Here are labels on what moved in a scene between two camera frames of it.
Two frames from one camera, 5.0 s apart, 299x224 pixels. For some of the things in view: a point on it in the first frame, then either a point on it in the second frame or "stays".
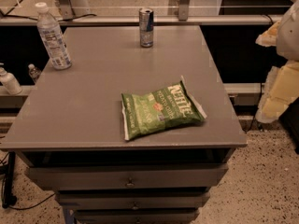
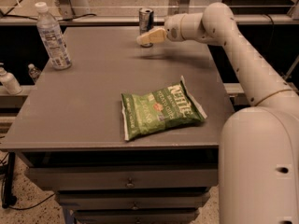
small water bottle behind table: [34, 72] stays
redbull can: [146, 20] stays
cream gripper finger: [281, 89] to [176, 28]
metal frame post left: [66, 8] stays
